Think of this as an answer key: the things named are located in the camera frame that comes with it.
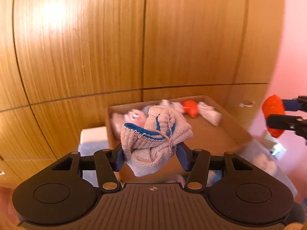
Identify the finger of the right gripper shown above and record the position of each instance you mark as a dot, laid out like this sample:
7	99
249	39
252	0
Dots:
292	105
283	122

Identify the white grey patterned sock roll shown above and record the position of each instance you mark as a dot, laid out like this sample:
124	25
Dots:
209	113

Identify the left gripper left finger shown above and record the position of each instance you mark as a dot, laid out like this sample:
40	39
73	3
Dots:
107	163

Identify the white light-blue fluffy sock roll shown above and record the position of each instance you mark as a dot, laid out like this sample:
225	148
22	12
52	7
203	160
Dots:
174	105

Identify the pink knit sock blue trim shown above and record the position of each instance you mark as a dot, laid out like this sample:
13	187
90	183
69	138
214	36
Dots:
147	149

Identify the cardboard box tray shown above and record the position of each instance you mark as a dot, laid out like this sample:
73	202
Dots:
228	136

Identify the pink fluffy sock with eyes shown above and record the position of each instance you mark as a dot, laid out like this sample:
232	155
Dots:
136	117

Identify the metal drawer handle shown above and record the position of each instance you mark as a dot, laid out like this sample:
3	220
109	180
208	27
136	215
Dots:
246	104

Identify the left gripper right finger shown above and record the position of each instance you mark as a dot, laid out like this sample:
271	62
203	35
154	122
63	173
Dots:
197	163

